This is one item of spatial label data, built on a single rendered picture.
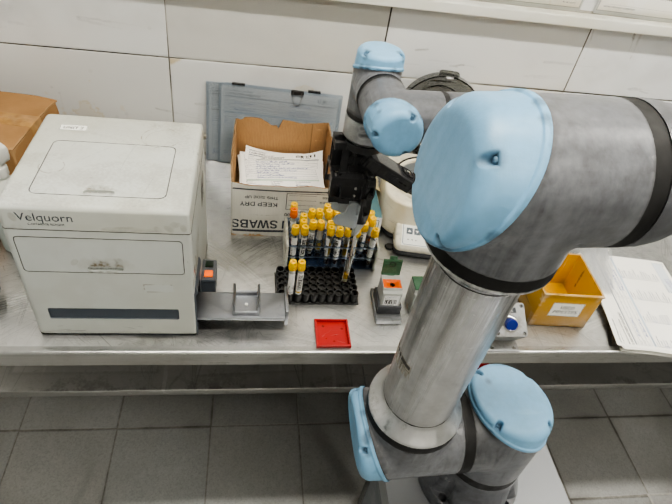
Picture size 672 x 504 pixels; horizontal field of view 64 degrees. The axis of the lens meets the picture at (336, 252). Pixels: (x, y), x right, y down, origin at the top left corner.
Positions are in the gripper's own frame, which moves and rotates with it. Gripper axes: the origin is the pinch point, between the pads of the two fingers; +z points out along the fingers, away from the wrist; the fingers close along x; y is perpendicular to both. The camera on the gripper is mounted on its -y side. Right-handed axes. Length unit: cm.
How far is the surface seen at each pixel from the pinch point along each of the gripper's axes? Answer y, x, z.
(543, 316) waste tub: -41.8, 9.8, 14.4
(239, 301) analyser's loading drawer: 22.0, 7.4, 13.8
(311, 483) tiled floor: -2, 4, 105
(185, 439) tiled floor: 38, -12, 106
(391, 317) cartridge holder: -8.9, 9.0, 16.2
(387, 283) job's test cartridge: -7.3, 5.3, 10.0
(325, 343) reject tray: 5.2, 14.7, 17.4
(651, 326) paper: -68, 11, 16
